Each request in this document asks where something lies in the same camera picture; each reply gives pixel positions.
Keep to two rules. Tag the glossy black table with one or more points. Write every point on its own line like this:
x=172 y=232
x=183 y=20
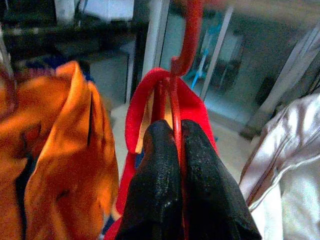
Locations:
x=75 y=42

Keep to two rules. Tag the beige jacket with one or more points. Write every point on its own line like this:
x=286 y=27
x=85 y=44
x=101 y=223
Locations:
x=295 y=162

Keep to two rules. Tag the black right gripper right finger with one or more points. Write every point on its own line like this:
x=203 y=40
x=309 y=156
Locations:
x=212 y=195

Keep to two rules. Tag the orange hoodie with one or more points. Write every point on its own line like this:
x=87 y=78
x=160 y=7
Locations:
x=62 y=150

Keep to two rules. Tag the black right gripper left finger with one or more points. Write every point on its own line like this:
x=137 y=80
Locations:
x=155 y=187

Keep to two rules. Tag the light blue stool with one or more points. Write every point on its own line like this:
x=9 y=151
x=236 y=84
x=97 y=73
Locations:
x=203 y=57

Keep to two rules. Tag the red basketball jersey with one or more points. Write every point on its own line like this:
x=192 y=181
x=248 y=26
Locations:
x=197 y=107

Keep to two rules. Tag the glass door cabinet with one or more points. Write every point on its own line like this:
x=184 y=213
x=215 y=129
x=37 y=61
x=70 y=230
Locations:
x=250 y=62

